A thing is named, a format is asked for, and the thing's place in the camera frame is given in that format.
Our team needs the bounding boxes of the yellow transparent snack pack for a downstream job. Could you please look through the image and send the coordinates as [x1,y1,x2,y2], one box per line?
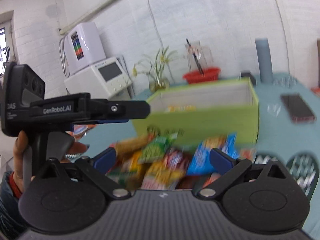
[106,134,155,191]

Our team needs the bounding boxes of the red dates snack pack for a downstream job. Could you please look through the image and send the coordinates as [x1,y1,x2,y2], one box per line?
[163,147,192,172]

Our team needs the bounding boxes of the green snack pack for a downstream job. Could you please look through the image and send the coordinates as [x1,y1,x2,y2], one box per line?
[138,130,180,164]

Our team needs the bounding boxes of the person's left hand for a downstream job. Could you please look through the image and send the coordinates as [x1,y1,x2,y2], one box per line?
[12,130,90,181]

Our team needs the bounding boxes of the blue cookie snack pack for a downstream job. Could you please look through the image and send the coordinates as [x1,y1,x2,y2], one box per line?
[186,133,239,176]

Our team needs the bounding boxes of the white machine with screen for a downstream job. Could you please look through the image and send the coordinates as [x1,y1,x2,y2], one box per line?
[65,57,132,100]

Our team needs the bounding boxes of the white water purifier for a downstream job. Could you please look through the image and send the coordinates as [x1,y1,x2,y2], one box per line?
[63,22,106,75]

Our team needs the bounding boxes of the yellow cake snack pack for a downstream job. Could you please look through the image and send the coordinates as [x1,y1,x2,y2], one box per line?
[140,161,185,190]

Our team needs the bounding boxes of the smartphone on table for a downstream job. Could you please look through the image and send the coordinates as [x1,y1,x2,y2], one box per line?
[280,93,316,124]

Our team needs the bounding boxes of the teal tablecloth with hearts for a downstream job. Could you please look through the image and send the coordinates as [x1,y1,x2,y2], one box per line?
[64,72,320,238]

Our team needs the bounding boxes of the green cardboard box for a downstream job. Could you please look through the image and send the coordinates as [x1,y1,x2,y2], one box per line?
[132,77,259,145]

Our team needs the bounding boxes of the yellow chip bag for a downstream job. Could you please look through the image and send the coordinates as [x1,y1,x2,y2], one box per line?
[166,105,196,113]

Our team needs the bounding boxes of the black small box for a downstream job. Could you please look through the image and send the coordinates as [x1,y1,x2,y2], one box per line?
[240,71,257,86]

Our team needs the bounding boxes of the glass vase with plant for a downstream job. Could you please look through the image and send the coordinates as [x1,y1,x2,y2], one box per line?
[132,46,177,92]

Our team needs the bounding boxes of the red plastic basket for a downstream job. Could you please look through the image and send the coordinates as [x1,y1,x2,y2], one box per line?
[182,67,221,84]

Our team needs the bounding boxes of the grey cylinder speaker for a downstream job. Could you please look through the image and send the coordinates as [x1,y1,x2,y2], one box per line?
[255,38,273,84]

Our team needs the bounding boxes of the clear glass pitcher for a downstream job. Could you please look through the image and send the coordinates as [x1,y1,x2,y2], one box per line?
[185,39,213,72]

